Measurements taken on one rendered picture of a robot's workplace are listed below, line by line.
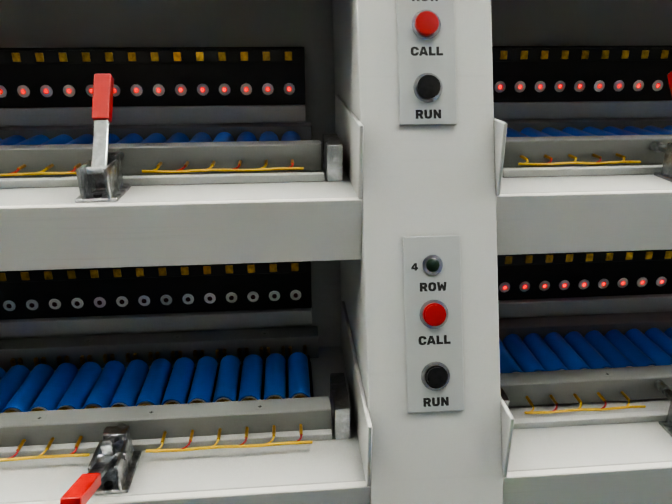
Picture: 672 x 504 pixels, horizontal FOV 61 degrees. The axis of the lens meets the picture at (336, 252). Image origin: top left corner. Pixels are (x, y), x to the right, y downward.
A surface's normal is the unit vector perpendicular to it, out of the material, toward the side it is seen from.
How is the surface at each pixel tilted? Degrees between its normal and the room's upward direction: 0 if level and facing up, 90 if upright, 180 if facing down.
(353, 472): 20
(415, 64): 90
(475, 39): 90
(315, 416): 110
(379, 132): 90
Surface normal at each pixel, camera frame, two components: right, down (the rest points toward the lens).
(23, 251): 0.08, 0.36
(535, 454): 0.00, -0.93
